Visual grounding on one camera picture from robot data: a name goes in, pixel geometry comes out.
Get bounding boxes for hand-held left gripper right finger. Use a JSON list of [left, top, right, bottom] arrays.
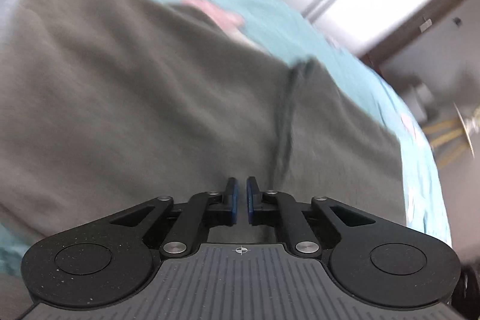
[[245, 175, 377, 259]]

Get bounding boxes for grey pants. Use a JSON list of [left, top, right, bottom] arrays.
[[0, 0, 410, 268]]

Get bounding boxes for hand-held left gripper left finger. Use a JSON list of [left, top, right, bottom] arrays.
[[101, 176, 240, 259]]

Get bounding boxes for white cylindrical bin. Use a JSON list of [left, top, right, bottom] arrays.
[[407, 80, 442, 119]]

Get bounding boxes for light blue printed blanket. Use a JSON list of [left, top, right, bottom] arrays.
[[0, 0, 453, 276]]

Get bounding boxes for side table with gold legs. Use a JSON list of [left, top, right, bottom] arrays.
[[424, 100, 480, 168]]

